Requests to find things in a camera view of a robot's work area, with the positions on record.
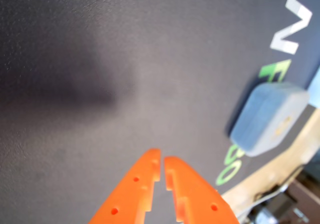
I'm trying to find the grey square case gold emblem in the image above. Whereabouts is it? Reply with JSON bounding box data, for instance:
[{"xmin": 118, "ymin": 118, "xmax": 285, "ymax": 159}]
[{"xmin": 229, "ymin": 81, "xmax": 311, "ymax": 158}]

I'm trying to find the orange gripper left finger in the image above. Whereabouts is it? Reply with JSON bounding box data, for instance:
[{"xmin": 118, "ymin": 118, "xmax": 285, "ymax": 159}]
[{"xmin": 87, "ymin": 148, "xmax": 161, "ymax": 224}]

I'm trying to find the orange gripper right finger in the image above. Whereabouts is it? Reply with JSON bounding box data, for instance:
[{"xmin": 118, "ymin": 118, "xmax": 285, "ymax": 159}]
[{"xmin": 163, "ymin": 155, "xmax": 240, "ymax": 224}]

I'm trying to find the dark mat WOWROBO print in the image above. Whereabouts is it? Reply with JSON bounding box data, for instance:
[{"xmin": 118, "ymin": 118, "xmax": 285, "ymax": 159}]
[{"xmin": 0, "ymin": 0, "xmax": 320, "ymax": 224}]

